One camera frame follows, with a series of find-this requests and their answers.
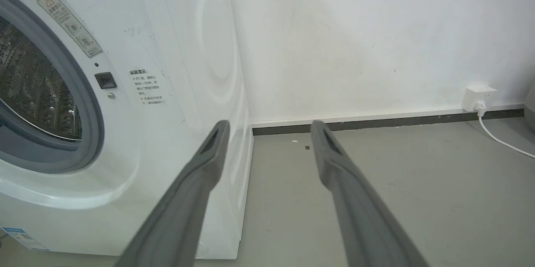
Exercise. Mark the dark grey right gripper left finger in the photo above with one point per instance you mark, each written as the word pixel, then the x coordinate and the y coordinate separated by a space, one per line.
pixel 184 212

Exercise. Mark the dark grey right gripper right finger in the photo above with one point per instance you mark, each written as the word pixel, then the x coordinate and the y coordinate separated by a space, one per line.
pixel 359 212

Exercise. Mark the white front-load washing machine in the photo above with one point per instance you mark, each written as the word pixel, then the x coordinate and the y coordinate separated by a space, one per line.
pixel 125 125

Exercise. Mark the dark grey baseboard strip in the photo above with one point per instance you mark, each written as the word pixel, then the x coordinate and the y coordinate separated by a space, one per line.
pixel 384 122

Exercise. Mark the white power plug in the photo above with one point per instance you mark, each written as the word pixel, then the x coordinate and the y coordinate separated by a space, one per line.
pixel 480 109

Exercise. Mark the white wall power socket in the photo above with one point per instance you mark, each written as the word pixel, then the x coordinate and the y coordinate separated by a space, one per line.
pixel 477 97

